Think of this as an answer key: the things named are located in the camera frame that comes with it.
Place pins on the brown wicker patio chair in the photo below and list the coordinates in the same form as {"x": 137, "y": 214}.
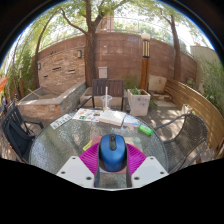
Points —
{"x": 190, "y": 140}

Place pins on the dark wooden slatted chair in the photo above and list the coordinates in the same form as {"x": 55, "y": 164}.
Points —
{"x": 116, "y": 88}

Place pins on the open book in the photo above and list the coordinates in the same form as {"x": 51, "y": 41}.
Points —
{"x": 112, "y": 117}

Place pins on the raised brick planter bed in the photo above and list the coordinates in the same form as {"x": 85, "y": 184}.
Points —
{"x": 50, "y": 106}

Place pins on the wooden garden lamp post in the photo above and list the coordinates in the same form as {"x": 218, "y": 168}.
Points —
{"x": 145, "y": 66}

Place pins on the clear plastic cup with straw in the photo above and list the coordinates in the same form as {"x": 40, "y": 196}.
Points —
{"x": 106, "y": 101}

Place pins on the curved leaning tree trunk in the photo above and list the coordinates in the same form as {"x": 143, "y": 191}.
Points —
{"x": 36, "y": 66}

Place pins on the wall lantern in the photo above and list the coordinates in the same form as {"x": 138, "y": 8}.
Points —
{"x": 39, "y": 66}
{"x": 79, "y": 54}

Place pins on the blue computer mouse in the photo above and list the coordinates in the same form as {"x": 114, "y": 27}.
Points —
{"x": 112, "y": 155}

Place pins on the slim tree trunk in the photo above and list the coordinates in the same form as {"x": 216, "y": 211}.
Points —
{"x": 176, "y": 53}

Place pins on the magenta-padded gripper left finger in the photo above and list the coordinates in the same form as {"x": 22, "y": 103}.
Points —
{"x": 75, "y": 170}

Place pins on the curved wooden slat fence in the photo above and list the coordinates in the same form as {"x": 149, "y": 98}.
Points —
{"x": 200, "y": 106}

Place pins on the forked tree trunk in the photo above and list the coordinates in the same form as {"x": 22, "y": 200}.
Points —
{"x": 90, "y": 56}

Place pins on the floral print mouse pad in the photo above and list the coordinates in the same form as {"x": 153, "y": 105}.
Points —
{"x": 136, "y": 141}

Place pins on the white electrical wall box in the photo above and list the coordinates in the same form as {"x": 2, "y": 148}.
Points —
{"x": 102, "y": 72}

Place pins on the black metal patio chair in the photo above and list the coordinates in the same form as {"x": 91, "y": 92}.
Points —
{"x": 16, "y": 133}

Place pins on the white square planter with plant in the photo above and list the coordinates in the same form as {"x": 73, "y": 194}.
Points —
{"x": 138, "y": 103}

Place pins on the small pale booklet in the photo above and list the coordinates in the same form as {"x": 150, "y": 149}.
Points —
{"x": 131, "y": 120}

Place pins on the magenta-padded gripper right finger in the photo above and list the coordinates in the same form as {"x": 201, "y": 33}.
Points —
{"x": 150, "y": 170}

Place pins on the colourful printed magazine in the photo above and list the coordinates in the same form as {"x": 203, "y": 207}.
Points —
{"x": 86, "y": 115}

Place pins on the white printed paper strip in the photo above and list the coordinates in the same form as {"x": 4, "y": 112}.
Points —
{"x": 61, "y": 121}

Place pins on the yellow sticky note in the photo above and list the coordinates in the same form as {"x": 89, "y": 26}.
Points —
{"x": 87, "y": 145}

